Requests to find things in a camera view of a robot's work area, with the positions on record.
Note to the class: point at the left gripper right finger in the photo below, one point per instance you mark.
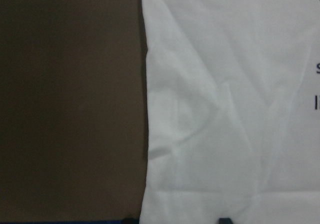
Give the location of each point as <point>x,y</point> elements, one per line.
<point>225,220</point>

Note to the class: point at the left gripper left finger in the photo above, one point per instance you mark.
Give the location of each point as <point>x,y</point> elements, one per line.
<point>128,220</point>

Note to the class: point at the white long-sleeve printed shirt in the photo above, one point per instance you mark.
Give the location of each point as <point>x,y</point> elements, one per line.
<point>233,98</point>

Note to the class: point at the blue tape grid lines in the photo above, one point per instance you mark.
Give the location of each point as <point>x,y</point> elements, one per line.
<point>118,221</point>

